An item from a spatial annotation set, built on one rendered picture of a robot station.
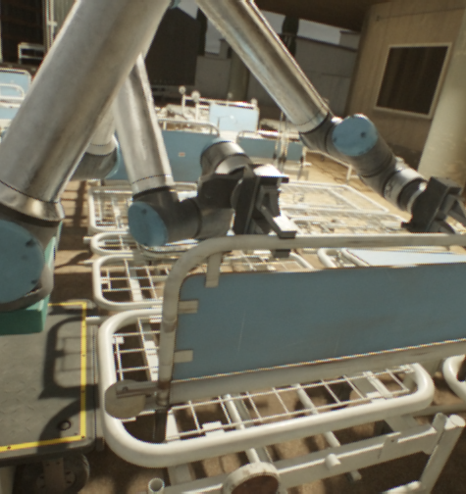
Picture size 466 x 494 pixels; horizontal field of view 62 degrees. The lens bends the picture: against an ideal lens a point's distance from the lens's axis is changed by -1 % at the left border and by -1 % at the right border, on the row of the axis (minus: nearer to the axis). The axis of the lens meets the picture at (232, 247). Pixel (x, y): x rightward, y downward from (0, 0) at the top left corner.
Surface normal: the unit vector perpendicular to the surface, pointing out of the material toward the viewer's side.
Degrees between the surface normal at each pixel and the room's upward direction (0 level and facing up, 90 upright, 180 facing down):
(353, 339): 90
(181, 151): 90
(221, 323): 90
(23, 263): 95
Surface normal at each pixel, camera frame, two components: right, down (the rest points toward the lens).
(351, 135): -0.62, -0.42
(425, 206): -0.93, 0.02
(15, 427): 0.13, -0.91
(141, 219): -0.69, 0.26
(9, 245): 0.39, 0.48
